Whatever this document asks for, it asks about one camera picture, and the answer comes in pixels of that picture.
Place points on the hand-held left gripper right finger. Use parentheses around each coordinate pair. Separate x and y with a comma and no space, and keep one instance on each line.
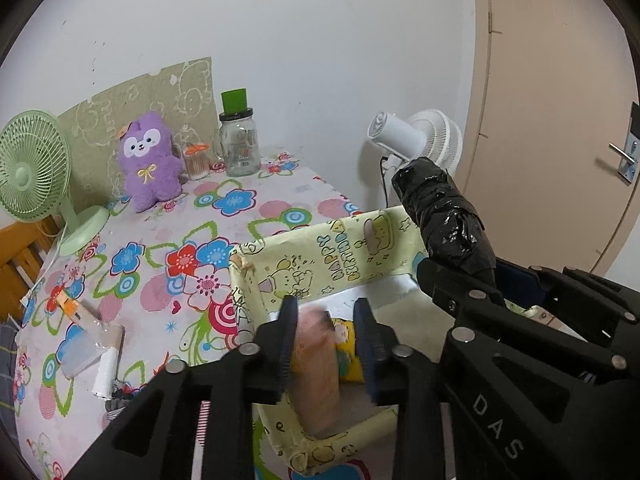
(370,360)

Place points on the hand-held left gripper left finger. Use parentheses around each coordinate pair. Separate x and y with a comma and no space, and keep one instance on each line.
(275,360)

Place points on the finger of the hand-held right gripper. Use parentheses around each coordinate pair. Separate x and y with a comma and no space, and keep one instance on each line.
(450,295)
(575,292)

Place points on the yellow snack packet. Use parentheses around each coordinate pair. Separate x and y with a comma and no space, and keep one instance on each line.
(347,360)

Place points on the black plastic bag bundle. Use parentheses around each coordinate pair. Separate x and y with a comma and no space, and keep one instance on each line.
(440,210)

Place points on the yellow printed box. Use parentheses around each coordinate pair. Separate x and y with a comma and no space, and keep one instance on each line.
(320,255)

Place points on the grey cloth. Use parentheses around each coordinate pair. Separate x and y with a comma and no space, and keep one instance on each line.
(120,402)

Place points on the white small tube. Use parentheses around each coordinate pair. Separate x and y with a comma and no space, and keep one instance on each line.
(106,375)

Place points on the white standing fan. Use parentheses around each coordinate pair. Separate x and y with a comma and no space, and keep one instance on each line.
(400,135)

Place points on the floral tablecloth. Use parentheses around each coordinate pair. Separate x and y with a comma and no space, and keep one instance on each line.
(165,220)

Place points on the beige door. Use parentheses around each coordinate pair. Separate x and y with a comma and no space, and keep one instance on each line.
(540,110)

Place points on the small jar orange lid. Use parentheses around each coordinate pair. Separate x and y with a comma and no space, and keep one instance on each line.
(196,165)

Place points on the glass jar green lid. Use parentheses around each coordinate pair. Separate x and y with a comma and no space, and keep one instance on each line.
(240,145)

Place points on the purple plush toy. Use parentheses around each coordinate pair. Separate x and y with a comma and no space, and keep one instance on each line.
(150,180)

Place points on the wooden bed headboard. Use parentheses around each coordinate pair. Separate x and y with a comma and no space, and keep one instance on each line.
(20,260)

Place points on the green printed board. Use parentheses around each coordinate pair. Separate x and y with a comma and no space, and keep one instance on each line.
(100,110)

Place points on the green desk fan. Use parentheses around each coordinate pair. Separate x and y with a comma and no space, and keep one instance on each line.
(30,170)

